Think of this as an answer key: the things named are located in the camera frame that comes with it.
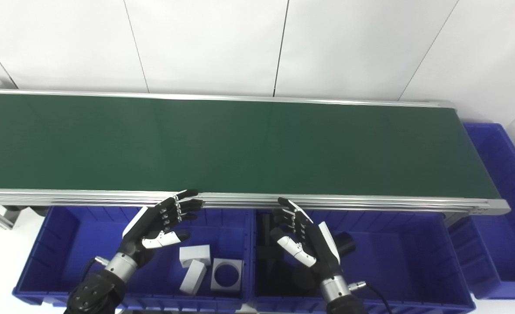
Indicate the blue bin with white parts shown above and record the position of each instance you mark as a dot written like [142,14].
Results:
[74,253]

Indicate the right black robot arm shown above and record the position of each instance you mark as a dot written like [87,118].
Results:
[340,298]

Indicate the black round part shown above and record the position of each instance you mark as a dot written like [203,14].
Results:
[303,279]

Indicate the blue bin with black parts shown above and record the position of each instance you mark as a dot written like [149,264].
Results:
[406,261]

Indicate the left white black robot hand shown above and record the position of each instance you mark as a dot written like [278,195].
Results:
[152,226]

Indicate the black block part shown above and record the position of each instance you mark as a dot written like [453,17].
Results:
[267,244]

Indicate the white square part round hole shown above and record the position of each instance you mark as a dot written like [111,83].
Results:
[236,267]
[195,254]

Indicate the white block part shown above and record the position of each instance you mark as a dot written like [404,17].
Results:
[192,281]

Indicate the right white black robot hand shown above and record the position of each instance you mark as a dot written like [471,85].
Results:
[318,248]

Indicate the green conveyor belt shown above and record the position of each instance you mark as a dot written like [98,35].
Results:
[240,144]

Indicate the empty blue bin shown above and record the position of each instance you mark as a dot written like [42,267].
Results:
[502,244]

